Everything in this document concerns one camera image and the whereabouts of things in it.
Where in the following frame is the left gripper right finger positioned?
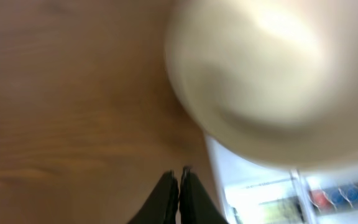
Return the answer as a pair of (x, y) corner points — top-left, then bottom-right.
(179, 166), (228, 224)

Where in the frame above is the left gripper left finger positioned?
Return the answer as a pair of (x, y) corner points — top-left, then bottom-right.
(127, 170), (179, 224)

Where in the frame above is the white digital kitchen scale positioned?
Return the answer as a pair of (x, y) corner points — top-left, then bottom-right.
(205, 136), (358, 224)

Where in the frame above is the white bowl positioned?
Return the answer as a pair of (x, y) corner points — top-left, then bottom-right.
(165, 0), (358, 169)

